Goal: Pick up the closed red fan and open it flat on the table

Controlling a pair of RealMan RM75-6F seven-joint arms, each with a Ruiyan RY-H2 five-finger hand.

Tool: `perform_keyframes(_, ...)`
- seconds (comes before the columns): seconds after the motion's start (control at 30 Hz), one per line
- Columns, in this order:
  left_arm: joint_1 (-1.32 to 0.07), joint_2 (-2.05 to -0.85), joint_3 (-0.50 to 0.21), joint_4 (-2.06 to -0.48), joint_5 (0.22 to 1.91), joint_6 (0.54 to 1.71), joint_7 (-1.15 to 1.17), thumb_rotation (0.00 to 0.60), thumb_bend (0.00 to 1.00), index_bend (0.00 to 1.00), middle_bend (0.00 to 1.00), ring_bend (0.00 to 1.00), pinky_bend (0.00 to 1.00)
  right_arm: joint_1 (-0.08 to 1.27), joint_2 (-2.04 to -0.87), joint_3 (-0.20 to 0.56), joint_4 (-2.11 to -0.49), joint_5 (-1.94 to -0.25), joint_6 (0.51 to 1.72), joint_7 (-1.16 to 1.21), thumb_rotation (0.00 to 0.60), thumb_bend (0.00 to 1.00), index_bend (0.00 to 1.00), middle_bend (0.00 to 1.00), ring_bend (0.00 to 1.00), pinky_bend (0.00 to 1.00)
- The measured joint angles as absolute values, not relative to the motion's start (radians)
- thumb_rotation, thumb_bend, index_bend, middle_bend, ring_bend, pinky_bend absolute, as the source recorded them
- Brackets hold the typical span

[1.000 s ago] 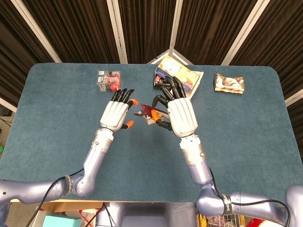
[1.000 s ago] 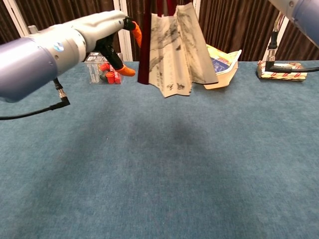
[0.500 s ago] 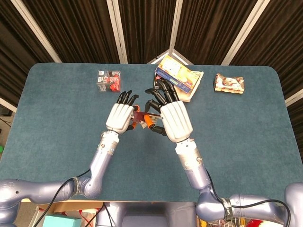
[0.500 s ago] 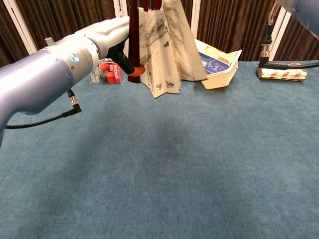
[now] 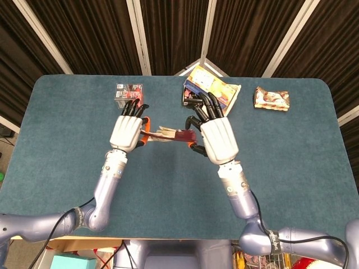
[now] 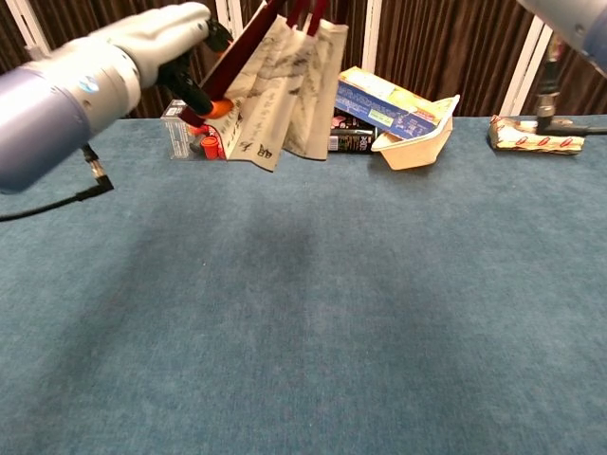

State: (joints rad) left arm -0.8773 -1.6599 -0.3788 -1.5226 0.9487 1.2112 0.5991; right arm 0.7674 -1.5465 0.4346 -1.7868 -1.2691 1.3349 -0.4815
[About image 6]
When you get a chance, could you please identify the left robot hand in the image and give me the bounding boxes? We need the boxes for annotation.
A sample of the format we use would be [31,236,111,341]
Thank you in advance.
[106,2,236,119]

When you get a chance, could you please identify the red-ribbed paper folding fan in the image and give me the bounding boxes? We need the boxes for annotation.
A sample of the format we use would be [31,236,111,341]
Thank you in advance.
[178,0,350,173]

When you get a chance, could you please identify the clear box with red cups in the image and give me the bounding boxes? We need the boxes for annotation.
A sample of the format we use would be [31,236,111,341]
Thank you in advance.
[159,99,238,162]

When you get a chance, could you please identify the black printed box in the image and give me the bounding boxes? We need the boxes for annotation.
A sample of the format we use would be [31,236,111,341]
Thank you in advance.
[327,107,379,155]

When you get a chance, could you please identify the blue and yellow cardboard box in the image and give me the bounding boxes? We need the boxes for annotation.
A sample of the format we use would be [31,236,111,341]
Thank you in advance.
[334,65,450,141]

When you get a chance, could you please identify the cream plastic tray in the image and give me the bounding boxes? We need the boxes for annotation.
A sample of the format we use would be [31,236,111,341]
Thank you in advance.
[371,94,462,171]

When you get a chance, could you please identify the blue felt table cover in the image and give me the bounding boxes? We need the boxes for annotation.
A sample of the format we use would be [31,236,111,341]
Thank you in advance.
[0,114,607,455]

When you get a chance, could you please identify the white partition frame post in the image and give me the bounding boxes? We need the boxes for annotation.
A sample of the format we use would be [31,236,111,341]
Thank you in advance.
[215,0,257,29]
[5,0,53,61]
[360,0,383,72]
[499,13,559,118]

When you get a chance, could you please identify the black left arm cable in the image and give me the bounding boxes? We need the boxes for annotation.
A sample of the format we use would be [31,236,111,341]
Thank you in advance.
[0,141,115,223]

